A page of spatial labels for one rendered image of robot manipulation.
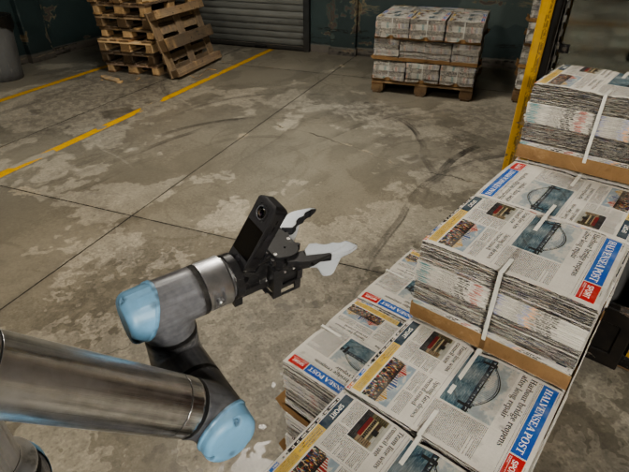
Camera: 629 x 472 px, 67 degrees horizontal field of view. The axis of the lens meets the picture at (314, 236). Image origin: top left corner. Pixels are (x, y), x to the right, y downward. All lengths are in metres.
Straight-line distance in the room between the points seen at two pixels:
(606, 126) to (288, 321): 1.60
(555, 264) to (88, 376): 0.91
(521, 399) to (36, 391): 0.91
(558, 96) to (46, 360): 1.37
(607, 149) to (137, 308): 1.27
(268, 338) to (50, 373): 1.89
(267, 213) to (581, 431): 1.82
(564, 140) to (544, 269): 0.55
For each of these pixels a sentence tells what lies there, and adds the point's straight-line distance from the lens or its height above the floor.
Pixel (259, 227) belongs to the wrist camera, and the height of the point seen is 1.30.
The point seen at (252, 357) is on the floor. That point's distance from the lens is 2.26.
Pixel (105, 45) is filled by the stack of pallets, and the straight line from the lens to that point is 7.23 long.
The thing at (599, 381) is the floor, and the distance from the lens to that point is 2.49.
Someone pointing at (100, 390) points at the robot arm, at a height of 1.28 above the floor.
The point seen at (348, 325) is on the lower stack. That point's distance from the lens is 1.53.
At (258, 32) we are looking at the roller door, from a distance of 8.34.
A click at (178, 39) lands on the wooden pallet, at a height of 0.44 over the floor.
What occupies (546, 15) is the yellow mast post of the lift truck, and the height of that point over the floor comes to 1.39.
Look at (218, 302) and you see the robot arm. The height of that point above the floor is 1.21.
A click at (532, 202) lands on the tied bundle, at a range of 1.35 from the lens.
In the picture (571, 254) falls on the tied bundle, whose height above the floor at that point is 1.06.
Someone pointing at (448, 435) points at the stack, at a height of 0.83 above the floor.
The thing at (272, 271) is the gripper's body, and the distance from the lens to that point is 0.72.
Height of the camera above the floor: 1.66
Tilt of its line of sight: 33 degrees down
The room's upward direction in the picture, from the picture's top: straight up
